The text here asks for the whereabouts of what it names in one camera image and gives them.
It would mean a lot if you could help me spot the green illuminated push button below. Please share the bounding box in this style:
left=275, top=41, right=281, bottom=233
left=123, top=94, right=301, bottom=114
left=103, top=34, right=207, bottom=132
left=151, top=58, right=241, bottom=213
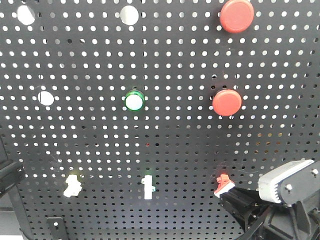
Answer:
left=124, top=90, right=145, bottom=111

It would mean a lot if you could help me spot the white green toggle switch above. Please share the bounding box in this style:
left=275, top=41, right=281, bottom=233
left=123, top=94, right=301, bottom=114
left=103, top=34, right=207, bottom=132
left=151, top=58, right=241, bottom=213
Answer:
left=141, top=174, right=156, bottom=200

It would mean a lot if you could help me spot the left black table clamp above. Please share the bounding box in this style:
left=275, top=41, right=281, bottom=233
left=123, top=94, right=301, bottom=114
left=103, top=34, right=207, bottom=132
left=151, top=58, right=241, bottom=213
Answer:
left=46, top=217, right=69, bottom=240

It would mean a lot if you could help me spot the upper red push button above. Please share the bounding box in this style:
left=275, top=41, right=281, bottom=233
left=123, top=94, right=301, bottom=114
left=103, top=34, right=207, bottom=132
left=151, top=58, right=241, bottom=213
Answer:
left=219, top=0, right=255, bottom=33

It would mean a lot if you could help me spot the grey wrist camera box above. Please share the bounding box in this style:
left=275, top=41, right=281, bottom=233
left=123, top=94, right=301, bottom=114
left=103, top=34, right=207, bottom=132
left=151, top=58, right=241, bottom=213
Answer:
left=258, top=159, right=315, bottom=204

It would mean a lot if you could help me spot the black perforated pegboard panel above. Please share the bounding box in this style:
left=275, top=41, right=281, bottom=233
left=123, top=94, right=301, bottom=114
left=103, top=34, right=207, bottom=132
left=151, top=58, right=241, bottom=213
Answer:
left=0, top=0, right=320, bottom=240

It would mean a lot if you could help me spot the red push button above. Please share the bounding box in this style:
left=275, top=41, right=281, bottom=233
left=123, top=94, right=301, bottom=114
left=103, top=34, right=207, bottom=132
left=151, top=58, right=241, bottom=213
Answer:
left=219, top=0, right=255, bottom=33
left=212, top=89, right=242, bottom=117

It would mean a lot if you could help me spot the yellow toggle switch lower left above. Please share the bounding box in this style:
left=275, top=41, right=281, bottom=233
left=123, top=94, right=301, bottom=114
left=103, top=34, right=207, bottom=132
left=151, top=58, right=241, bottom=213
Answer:
left=63, top=174, right=82, bottom=198

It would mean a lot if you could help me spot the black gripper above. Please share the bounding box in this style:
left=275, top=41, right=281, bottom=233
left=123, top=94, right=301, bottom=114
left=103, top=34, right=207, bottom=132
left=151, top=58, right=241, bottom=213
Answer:
left=220, top=161, right=320, bottom=240

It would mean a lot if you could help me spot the lower red push button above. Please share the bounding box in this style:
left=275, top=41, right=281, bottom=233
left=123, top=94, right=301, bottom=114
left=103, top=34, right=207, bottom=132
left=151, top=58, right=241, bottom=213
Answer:
left=212, top=89, right=242, bottom=117

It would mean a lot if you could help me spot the red toggle switch row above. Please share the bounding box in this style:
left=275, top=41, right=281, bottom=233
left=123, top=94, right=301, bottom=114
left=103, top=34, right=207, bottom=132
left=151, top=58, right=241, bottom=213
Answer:
left=214, top=173, right=236, bottom=198

